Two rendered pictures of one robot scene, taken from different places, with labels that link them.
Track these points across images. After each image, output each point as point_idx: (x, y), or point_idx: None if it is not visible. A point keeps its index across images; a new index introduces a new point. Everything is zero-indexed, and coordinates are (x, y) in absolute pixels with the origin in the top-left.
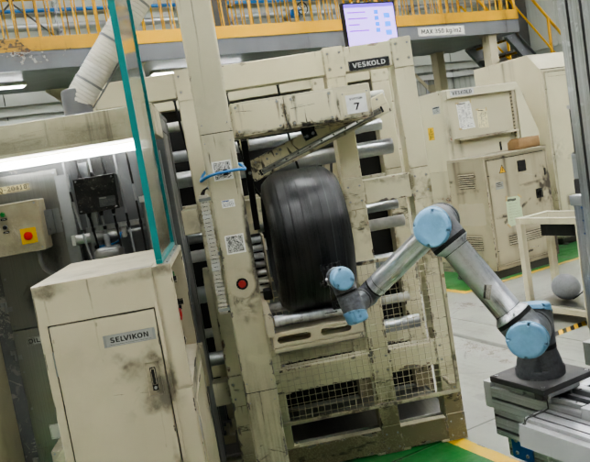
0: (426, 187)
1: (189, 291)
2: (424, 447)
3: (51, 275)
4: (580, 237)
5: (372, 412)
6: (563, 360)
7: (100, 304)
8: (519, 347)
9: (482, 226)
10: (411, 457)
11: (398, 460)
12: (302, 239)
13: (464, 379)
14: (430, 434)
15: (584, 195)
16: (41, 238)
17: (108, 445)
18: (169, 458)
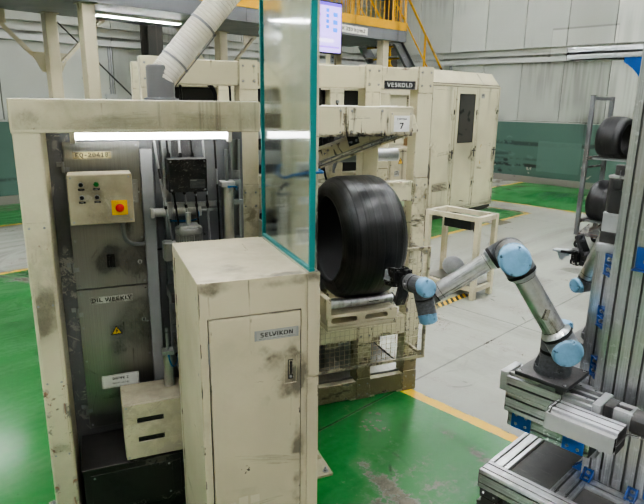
0: (422, 195)
1: None
2: (384, 395)
3: (185, 263)
4: (597, 275)
5: (340, 363)
6: (461, 326)
7: (256, 303)
8: (562, 358)
9: None
10: (377, 404)
11: (367, 406)
12: (373, 243)
13: (392, 336)
14: (389, 385)
15: (616, 248)
16: (131, 211)
17: (243, 424)
18: (290, 434)
